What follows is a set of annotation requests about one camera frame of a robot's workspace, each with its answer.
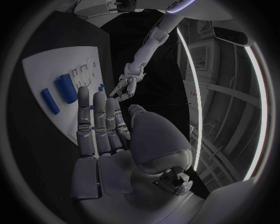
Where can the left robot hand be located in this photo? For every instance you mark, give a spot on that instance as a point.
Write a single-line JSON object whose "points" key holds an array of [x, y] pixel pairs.
{"points": [[129, 85]]}

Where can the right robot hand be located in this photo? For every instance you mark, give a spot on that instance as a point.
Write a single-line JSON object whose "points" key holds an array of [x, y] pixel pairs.
{"points": [[151, 140]]}

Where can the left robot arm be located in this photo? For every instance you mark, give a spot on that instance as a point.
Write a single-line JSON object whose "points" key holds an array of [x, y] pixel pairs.
{"points": [[151, 43]]}

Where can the white task board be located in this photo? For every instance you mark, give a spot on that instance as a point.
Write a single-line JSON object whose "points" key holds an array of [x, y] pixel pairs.
{"points": [[52, 64]]}

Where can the blue block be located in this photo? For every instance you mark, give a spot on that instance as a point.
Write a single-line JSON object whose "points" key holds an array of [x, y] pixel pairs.
{"points": [[101, 87]]}

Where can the large blue cylinder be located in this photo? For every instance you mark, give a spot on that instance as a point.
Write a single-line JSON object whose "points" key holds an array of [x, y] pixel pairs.
{"points": [[66, 88]]}

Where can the small blue cylinder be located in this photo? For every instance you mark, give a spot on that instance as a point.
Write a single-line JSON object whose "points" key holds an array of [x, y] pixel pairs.
{"points": [[49, 101]]}

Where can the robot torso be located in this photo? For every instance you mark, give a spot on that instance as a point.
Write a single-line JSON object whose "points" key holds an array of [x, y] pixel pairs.
{"points": [[196, 8]]}

